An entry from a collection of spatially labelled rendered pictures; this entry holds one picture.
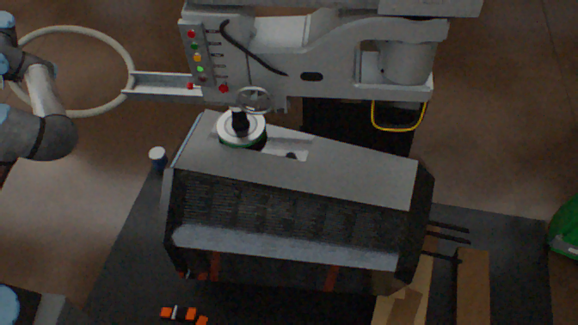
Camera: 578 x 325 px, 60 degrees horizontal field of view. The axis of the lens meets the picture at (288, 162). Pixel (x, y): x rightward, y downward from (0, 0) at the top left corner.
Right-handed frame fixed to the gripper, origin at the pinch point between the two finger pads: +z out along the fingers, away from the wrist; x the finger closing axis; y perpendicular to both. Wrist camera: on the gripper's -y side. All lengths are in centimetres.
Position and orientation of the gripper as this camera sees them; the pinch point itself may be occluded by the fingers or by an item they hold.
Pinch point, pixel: (11, 83)
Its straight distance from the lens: 230.1
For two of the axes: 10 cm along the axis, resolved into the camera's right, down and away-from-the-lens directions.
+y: 3.7, 8.3, -4.2
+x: 8.7, -1.6, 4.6
